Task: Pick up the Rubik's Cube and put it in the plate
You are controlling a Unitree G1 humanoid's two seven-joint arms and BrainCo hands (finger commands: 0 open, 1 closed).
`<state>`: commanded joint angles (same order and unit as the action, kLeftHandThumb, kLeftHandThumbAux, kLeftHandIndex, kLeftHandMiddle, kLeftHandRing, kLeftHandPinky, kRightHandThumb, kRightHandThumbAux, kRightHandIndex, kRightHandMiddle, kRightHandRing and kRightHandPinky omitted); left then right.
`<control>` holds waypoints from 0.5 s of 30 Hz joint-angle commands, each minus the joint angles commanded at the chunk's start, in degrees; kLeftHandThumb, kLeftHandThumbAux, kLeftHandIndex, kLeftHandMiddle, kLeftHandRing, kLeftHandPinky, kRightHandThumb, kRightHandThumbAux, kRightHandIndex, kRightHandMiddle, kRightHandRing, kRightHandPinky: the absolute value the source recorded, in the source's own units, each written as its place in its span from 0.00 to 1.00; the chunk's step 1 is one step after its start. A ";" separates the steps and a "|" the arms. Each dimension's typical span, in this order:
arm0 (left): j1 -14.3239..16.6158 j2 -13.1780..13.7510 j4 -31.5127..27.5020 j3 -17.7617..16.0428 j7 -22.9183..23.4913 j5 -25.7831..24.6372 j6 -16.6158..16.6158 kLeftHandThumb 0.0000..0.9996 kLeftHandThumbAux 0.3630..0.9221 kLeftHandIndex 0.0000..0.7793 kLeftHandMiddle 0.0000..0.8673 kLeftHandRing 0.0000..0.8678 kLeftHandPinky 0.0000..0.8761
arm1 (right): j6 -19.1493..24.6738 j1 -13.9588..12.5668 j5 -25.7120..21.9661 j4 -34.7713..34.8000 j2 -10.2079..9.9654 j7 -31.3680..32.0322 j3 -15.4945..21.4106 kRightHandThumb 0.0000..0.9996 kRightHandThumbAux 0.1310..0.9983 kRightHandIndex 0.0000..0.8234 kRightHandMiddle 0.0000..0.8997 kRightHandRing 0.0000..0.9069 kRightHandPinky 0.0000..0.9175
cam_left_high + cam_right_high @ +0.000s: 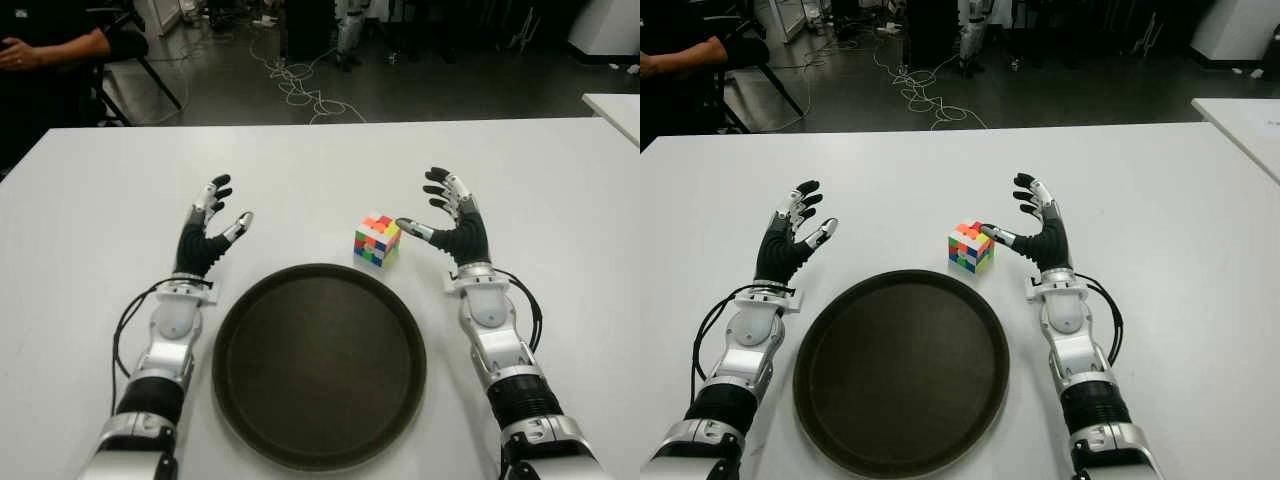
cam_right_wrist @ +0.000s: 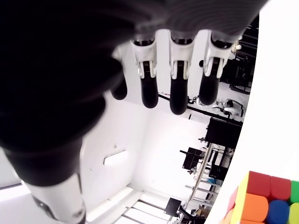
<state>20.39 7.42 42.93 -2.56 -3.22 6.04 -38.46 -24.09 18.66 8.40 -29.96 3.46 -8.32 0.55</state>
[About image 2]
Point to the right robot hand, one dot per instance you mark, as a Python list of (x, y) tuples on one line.
[(58, 70)]

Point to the multicoloured Rubik's cube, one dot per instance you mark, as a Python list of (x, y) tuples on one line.
[(259, 200)]

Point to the white ceiling lamp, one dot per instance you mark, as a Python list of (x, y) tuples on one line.
[(115, 158)]

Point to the black monitor screen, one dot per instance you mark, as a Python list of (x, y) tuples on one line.
[(223, 131), (192, 158)]

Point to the metal frame rack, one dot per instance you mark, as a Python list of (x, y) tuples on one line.
[(202, 168)]

